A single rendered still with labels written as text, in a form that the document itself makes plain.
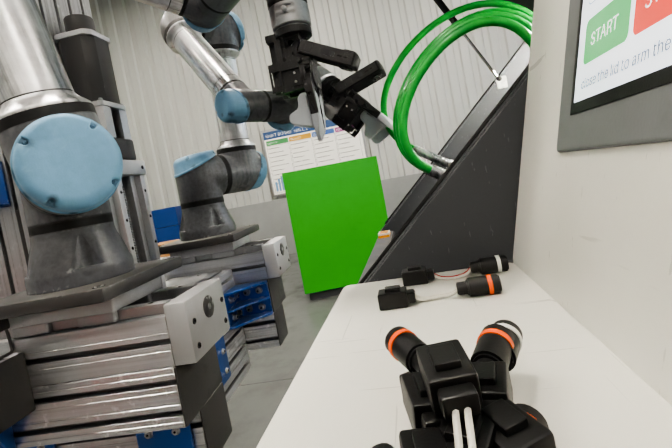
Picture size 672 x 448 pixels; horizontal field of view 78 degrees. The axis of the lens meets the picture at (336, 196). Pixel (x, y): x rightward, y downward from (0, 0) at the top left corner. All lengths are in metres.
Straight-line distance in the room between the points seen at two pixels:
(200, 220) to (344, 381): 0.88
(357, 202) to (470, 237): 3.58
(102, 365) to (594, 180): 0.66
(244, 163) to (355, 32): 6.60
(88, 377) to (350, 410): 0.53
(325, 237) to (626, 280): 3.88
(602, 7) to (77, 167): 0.55
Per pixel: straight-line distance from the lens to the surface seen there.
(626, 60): 0.33
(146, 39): 8.84
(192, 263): 1.18
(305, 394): 0.32
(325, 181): 4.10
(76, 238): 0.73
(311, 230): 4.12
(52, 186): 0.59
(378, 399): 0.29
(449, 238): 0.56
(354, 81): 0.94
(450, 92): 7.58
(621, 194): 0.32
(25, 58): 0.65
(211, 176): 1.17
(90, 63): 1.05
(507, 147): 0.56
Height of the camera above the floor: 1.12
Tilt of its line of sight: 2 degrees down
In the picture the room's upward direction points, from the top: 11 degrees counter-clockwise
